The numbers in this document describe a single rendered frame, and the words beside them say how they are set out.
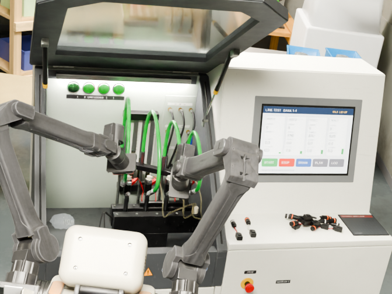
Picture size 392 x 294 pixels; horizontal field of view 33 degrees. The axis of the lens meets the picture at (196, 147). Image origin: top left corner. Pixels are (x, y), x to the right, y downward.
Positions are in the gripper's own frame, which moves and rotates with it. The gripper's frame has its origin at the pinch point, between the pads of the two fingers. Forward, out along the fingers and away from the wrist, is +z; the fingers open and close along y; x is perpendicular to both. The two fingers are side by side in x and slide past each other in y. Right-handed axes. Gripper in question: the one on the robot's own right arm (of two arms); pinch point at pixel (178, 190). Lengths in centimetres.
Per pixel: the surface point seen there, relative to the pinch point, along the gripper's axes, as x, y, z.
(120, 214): 21.2, -3.3, 32.1
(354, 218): -74, 10, 47
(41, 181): 50, 1, 13
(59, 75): 51, 45, 16
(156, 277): 4.4, -26.2, 28.4
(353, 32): -132, 231, 265
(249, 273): -31, -20, 35
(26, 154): 120, 93, 273
